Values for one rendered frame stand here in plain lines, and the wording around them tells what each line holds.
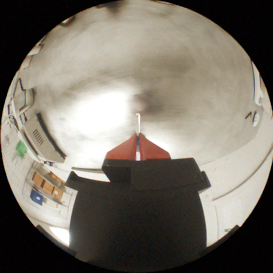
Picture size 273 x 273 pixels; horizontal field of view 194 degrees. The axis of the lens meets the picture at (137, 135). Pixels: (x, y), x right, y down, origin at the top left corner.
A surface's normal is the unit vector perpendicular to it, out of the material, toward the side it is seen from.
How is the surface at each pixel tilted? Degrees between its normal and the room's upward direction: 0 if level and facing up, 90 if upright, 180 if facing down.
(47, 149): 90
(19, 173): 90
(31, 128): 90
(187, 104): 0
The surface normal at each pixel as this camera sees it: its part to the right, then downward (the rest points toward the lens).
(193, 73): 0.00, 0.62
